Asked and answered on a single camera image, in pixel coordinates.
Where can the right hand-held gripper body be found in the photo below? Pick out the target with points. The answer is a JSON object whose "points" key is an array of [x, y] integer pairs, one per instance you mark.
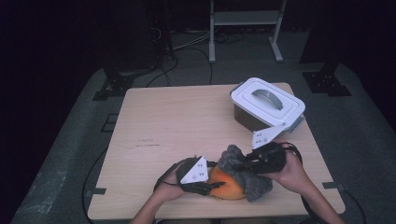
{"points": [[269, 160]]}

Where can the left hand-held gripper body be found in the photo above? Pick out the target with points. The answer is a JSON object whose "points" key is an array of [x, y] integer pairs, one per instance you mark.
{"points": [[194, 171]]}

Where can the orange plush toy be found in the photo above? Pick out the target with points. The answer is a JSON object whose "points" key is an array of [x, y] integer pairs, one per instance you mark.
{"points": [[227, 189]]}

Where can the grey cloth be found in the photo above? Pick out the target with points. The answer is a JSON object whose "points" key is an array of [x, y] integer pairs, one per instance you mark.
{"points": [[252, 186]]}

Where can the clear brown storage box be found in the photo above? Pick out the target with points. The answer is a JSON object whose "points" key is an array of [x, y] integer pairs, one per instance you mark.
{"points": [[246, 119]]}

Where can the person's right hand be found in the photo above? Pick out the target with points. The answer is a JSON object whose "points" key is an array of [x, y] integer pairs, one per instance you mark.
{"points": [[291, 177]]}

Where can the person's left hand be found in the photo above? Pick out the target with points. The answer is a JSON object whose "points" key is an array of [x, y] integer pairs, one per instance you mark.
{"points": [[169, 191]]}

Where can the black tape strip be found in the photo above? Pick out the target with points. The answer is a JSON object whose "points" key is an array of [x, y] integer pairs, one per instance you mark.
{"points": [[333, 186], [95, 191]]}

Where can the black stand base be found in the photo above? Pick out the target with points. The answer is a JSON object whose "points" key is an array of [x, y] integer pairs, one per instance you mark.
{"points": [[118, 84], [323, 82]]}

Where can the black tape square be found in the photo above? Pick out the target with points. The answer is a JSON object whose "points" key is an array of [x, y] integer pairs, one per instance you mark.
{"points": [[109, 123]]}

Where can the white metal stand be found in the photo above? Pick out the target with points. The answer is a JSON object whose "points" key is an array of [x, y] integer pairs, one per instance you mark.
{"points": [[246, 17]]}

